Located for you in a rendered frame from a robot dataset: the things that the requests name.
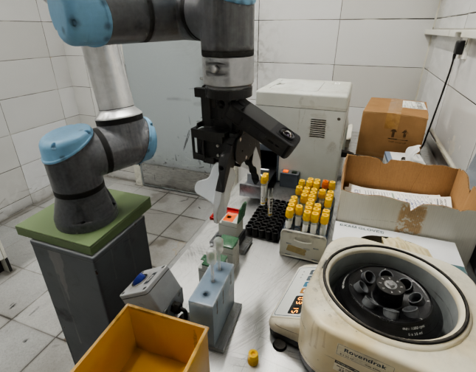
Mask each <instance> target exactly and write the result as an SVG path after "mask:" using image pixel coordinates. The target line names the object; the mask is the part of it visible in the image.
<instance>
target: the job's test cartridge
mask: <svg viewBox="0 0 476 372"><path fill-rule="evenodd" d="M237 221H238V214H237V213H231V212H228V214H226V215H225V216H224V217H223V218H222V220H220V221H219V223H218V234H219V235H223V234H224V235H230V236H234V237H238V236H239V235H240V234H241V232H242V231H243V219H241V221H240V222H239V224H237Z"/></svg>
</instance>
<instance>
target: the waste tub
mask: <svg viewBox="0 0 476 372"><path fill-rule="evenodd" d="M208 331H209V327H207V326H204V325H200V324H197V323H192V322H190V321H187V320H183V319H179V318H177V317H172V316H170V315H166V314H163V313H159V312H157V311H152V310H150V309H145V308H142V307H139V306H135V305H132V304H129V303H127V304H126V305H125V306H124V308H123V309H122V310H121V311H120V313H119V314H118V315H117V316H116V317H115V318H114V319H113V321H112V322H111V323H110V324H109V326H108V327H107V328H106V329H105V331H104V332H103V333H102V334H101V335H100V336H99V337H98V339H97V340H96V341H95V342H94V344H93V345H92V346H91V347H90V349H89V350H88V351H87V352H86V353H85V354H84V355H83V357H82V358H81V359H80V360H79V362H78V363H77V364H76V365H75V366H74V367H73V369H72V370H71V371H70V372H210V361H209V349H208V337H207V332H208Z"/></svg>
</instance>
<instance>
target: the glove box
mask: <svg viewBox="0 0 476 372"><path fill-rule="evenodd" d="M344 237H357V238H364V239H368V240H371V241H375V242H378V243H381V244H386V245H389V246H392V247H396V248H399V249H404V250H407V251H410V252H414V253H418V254H421V255H426V256H428V257H431V258H436V259H438V260H441V261H444V262H447V263H448V264H451V265H453V266H455V267H456V268H458V269H459V270H461V271H462V272H464V273H465V274H466V275H467V273H466V270H465V267H464V265H463V262H462V260H461V257H460V255H459V252H458V249H457V247H456V245H455V243H452V242H448V241H441V240H437V239H432V238H425V237H421V236H417V235H409V234H404V233H400V232H393V231H389V230H381V229H377V228H372V227H365V226H361V225H357V224H349V223H345V222H341V221H335V226H334V234H333V238H332V241H334V240H336V239H338V238H344Z"/></svg>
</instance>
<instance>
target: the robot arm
mask: <svg viewBox="0 0 476 372"><path fill-rule="evenodd" d="M43 1H45V2H46V3H47V4H48V9H49V14H50V17H51V19H52V23H53V26H54V28H55V29H56V30H57V31H58V35H59V36H60V38H61V39H62V40H63V41H64V42H65V43H66V44H68V45H70V46H74V47H81V49H82V51H83V56H84V59H85V62H86V67H87V69H88V73H89V77H90V81H91V83H92V88H93V91H94V96H95V99H96V101H97V107H98V109H99V112H98V114H97V116H96V117H95V119H94V120H95V122H96V126H97V127H96V128H92V127H91V126H90V125H88V124H85V123H77V124H75V125H73V124H71V125H65V126H62V127H60V128H56V129H54V130H52V131H50V132H48V133H47V134H45V135H44V136H43V137H42V138H41V139H40V141H39V143H38V147H39V150H40V153H41V161H42V163H43V164H44V167H45V169H46V173H47V176H48V178H49V182H50V184H51V187H52V191H53V193H54V197H55V204H54V215H53V218H54V222H55V226H56V228H57V229H58V230H59V231H61V232H62V233H67V234H83V233H90V232H93V231H95V230H98V229H101V228H103V227H105V226H107V225H108V224H110V223H111V222H112V221H113V220H115V218H116V217H117V215H118V212H119V210H118V206H117V203H116V201H115V199H114V197H113V196H112V195H111V193H110V192H109V190H108V188H107V187H106V185H105V182H104V178H103V175H106V174H108V173H112V172H115V171H118V170H121V169H123V168H127V167H130V166H132V165H139V164H141V163H142V162H145V161H147V160H149V159H151V158H152V157H153V156H154V154H155V153H156V147H157V136H156V130H155V128H154V126H153V123H152V122H151V121H150V120H149V119H148V118H147V117H143V115H142V111H141V110H139V109H138V108H137V107H136V106H135V105H134V101H133V97H132V94H131V89H130V85H129V82H128V76H127V72H126V69H125V64H124V60H123V54H122V51H121V47H120V44H135V43H148V42H160V41H181V40H189V41H200V42H201V56H202V69H203V81H204V85H203V86H202V87H195V88H194V95H195V97H200V98H201V114H202V121H200V122H198V123H196V126H195V127H193V128H191V129H190V130H191V139H192V147H193V158H194V159H198V160H202V161H203V162H205V163H209V164H212V165H214V164H215V163H217V162H218V164H216V165H214V166H213V168H212V170H211V173H210V176H209V177H208V178H207V179H202V180H200V181H197V183H196V185H195V192H196V193H197V194H198V195H200V196H201V197H202V198H204V199H206V200H208V201H209V202H210V203H212V204H213V219H214V223H216V224H218V223H219V221H220V220H222V218H223V217H224V216H225V215H226V214H227V205H228V203H229V200H230V192H231V189H232V186H233V185H234V182H235V171H234V166H237V167H243V168H246V169H248V170H249V172H250V173H251V175H252V181H253V183H254V185H256V184H257V183H258V182H259V181H260V179H261V147H260V143H261V144H263V145H265V146H266V147H267V148H268V149H270V150H271V151H273V152H275V153H276V154H277V155H278V156H280V157H281V158H283V159H285V158H287V157H289V156H290V154H291V153H292V152H293V150H294V149H295V148H296V147H297V145H298V144H299V142H300V136H299V135H297V134H296V133H294V132H293V131H292V130H291V129H289V128H287V127H285V125H283V124H282V123H280V122H278V121H277V120H276V119H275V118H273V117H271V116H270V115H268V114H267V113H266V112H264V111H263V110H261V109H260V108H258V107H257V106H255V105H254V104H253V103H251V102H249V101H248V100H247V99H246V98H248V97H251V96H252V84H253V83H254V40H255V2H256V0H43ZM202 126H204V127H203V128H200V127H202ZM194 137H195V138H196V139H197V149H198V153H196V149H195V139H194Z"/></svg>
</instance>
